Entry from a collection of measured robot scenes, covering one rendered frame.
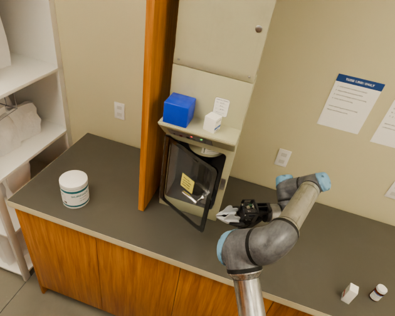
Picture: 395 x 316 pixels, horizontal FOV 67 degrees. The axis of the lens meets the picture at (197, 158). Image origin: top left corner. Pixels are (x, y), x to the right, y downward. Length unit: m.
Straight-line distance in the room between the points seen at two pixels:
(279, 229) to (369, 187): 1.07
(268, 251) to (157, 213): 0.80
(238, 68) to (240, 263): 0.67
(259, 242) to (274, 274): 0.59
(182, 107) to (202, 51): 0.22
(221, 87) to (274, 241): 0.60
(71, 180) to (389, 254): 1.66
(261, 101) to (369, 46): 0.53
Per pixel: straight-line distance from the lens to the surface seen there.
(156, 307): 1.92
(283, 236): 0.95
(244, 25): 1.11
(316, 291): 1.55
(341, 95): 1.64
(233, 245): 0.99
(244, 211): 1.17
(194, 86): 1.21
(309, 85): 1.61
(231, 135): 1.19
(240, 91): 1.18
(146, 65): 1.16
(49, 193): 1.74
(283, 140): 1.75
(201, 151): 1.37
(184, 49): 1.18
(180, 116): 1.16
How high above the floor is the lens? 2.13
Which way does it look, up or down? 37 degrees down
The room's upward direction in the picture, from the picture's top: 10 degrees clockwise
